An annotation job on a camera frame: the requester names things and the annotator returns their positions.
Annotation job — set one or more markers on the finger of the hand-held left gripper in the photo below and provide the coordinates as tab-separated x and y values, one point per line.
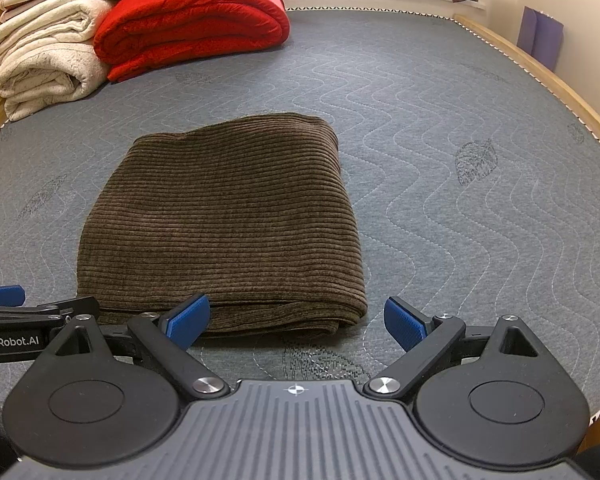
40	312
0	295

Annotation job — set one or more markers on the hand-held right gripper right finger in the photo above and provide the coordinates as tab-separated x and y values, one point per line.
405	322

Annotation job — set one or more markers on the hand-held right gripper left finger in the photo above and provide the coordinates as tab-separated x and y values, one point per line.
187	317

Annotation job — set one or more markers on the white fleece folded blanket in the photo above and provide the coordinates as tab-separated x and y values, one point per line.
45	55

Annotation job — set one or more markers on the red folded blanket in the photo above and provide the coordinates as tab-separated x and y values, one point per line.
190	25

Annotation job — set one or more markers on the purple paper bag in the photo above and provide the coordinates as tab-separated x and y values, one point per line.
540	35

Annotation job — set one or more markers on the wooden bed frame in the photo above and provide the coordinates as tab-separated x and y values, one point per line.
555	75

